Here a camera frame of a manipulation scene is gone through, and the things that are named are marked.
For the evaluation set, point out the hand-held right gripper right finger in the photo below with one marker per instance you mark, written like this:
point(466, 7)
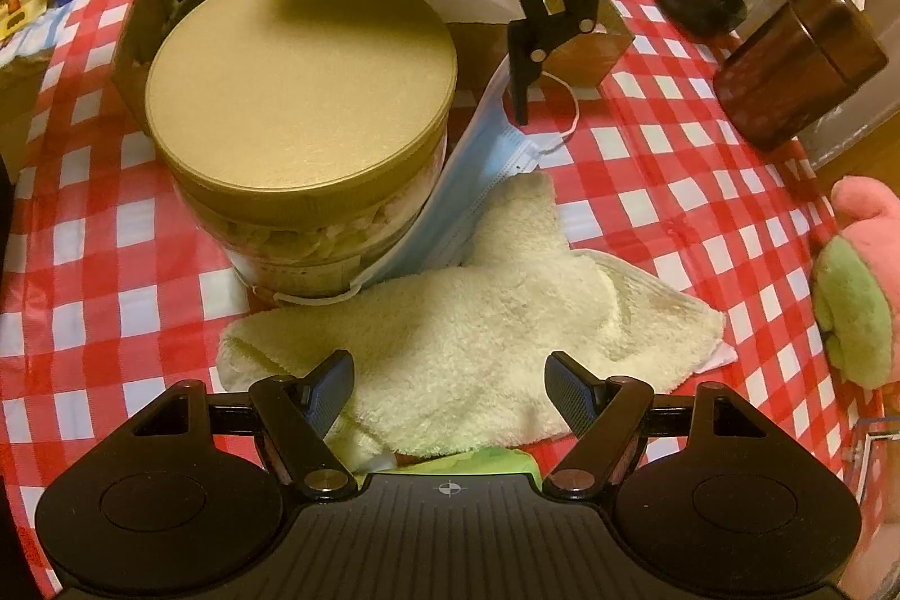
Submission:
point(566, 388)

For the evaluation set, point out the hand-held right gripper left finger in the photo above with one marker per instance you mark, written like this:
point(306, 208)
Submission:
point(334, 388)

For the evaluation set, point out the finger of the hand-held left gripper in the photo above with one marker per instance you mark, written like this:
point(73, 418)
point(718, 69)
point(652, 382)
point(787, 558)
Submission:
point(519, 87)

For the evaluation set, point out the cream terry towel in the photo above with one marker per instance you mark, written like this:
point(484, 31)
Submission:
point(492, 319)

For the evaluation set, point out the blue face mask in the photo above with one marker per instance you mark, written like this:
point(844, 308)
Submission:
point(464, 178)

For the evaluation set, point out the brown cardboard box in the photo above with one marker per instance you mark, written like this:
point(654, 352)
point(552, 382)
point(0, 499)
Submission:
point(140, 45)

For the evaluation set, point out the plastic jar with gold lid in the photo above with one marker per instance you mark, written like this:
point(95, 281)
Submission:
point(295, 80)

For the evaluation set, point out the red white checkered tablecloth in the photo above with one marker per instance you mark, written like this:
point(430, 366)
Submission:
point(668, 164)

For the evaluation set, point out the brown cylindrical canister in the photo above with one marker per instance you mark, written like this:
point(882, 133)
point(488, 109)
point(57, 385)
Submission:
point(801, 66)

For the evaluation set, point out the pink starfish plush toy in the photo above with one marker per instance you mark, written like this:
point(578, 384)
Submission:
point(854, 291)

